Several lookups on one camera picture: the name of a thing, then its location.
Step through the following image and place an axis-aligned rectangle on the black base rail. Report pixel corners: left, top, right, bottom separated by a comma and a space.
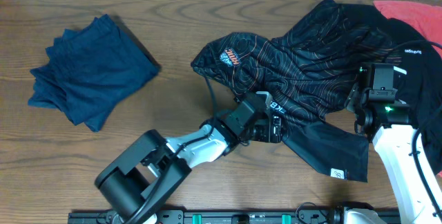
67, 201, 403, 224

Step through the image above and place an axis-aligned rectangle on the plain black shirt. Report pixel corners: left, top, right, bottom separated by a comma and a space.
340, 2, 442, 176

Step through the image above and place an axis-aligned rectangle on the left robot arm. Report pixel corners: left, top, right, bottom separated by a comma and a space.
95, 109, 281, 223

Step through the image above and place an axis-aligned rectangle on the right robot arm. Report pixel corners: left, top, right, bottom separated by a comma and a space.
345, 83, 441, 223

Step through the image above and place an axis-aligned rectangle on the folded navy blue shirt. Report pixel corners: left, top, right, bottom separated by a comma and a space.
28, 15, 160, 132

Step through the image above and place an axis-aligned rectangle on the red cloth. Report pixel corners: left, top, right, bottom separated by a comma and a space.
366, 0, 441, 45

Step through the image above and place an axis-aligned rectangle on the black orange patterned jersey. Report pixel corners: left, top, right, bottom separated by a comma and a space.
191, 0, 395, 182

